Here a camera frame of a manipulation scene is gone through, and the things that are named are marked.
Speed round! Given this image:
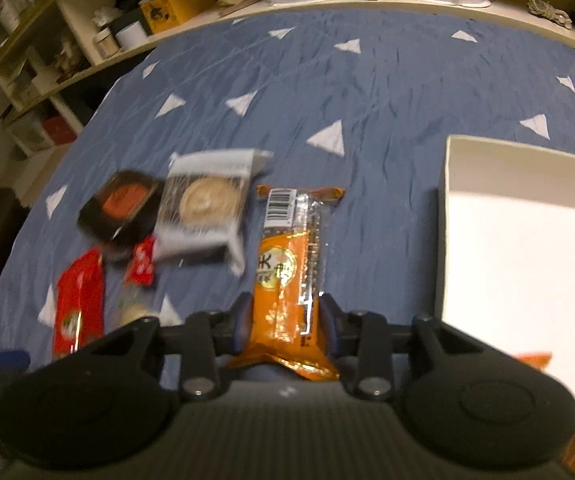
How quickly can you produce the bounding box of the yellow box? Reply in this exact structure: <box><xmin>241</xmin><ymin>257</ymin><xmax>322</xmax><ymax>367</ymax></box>
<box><xmin>140</xmin><ymin>0</ymin><xmax>215</xmax><ymax>35</ymax></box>

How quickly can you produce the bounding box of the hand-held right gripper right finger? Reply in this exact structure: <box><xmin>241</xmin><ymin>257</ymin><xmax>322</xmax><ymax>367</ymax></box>
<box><xmin>317</xmin><ymin>294</ymin><xmax>473</xmax><ymax>401</ymax></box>

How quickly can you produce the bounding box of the red snack packet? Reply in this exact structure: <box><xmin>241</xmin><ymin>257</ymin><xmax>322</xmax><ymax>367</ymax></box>
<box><xmin>52</xmin><ymin>249</ymin><xmax>105</xmax><ymax>361</ymax></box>

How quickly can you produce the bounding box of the orange snack packet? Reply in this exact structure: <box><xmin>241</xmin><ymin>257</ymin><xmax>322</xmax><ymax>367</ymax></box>
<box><xmin>230</xmin><ymin>186</ymin><xmax>345</xmax><ymax>381</ymax></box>
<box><xmin>515</xmin><ymin>352</ymin><xmax>553</xmax><ymax>371</ymax></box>

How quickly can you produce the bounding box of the small red candy packet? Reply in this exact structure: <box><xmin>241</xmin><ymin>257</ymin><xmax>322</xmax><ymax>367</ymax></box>
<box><xmin>124</xmin><ymin>237</ymin><xmax>158</xmax><ymax>286</ymax></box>

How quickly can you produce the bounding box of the small clear green candy packet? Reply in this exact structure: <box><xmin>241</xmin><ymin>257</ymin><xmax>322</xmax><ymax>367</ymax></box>
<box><xmin>117</xmin><ymin>285</ymin><xmax>160</xmax><ymax>328</ymax></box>

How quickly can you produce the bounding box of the small jar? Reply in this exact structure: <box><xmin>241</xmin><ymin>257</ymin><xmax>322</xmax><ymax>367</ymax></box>
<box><xmin>92</xmin><ymin>27</ymin><xmax>118</xmax><ymax>58</ymax></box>

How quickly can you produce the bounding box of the clear plastic storage bin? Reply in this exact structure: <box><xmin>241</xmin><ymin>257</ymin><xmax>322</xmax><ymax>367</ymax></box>
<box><xmin>7</xmin><ymin>110</ymin><xmax>53</xmax><ymax>156</ymax></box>

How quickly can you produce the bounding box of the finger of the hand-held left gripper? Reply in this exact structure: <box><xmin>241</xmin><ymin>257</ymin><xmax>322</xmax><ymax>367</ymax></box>
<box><xmin>0</xmin><ymin>350</ymin><xmax>30</xmax><ymax>373</ymax></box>

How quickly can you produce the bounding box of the grey stone ornament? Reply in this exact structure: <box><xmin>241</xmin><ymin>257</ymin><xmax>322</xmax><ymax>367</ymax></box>
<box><xmin>527</xmin><ymin>0</ymin><xmax>573</xmax><ymax>28</ymax></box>

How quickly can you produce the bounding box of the blue quilt with white triangles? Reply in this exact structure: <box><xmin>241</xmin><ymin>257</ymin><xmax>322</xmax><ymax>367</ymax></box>
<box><xmin>0</xmin><ymin>2</ymin><xmax>575</xmax><ymax>376</ymax></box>

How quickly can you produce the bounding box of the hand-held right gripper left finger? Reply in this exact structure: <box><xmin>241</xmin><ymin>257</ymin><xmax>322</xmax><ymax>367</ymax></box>
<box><xmin>84</xmin><ymin>292</ymin><xmax>255</xmax><ymax>401</ymax></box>

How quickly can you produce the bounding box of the wooden shelf unit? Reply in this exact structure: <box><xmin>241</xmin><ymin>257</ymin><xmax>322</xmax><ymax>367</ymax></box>
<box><xmin>0</xmin><ymin>0</ymin><xmax>575</xmax><ymax>161</ymax></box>

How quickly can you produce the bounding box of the white cardboard box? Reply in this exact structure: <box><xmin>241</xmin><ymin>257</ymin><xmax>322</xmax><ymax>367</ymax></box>
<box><xmin>437</xmin><ymin>135</ymin><xmax>575</xmax><ymax>421</ymax></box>

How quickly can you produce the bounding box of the red box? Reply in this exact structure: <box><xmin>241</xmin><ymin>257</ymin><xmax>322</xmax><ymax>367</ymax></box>
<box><xmin>42</xmin><ymin>116</ymin><xmax>79</xmax><ymax>147</ymax></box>

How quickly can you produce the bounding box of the clear round pastry packet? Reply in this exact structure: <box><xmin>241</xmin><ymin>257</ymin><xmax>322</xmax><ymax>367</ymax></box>
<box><xmin>154</xmin><ymin>149</ymin><xmax>273</xmax><ymax>276</ymax></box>

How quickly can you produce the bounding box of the white cup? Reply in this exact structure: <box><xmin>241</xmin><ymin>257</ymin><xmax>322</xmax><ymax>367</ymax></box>
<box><xmin>116</xmin><ymin>21</ymin><xmax>148</xmax><ymax>51</ymax></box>

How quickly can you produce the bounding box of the brown plush toy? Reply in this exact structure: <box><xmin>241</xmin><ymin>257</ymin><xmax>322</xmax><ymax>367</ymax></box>
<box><xmin>57</xmin><ymin>35</ymin><xmax>88</xmax><ymax>81</ymax></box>

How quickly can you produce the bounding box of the black and red pastry packet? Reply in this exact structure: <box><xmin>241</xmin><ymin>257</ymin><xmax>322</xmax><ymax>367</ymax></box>
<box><xmin>77</xmin><ymin>170</ymin><xmax>165</xmax><ymax>256</ymax></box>

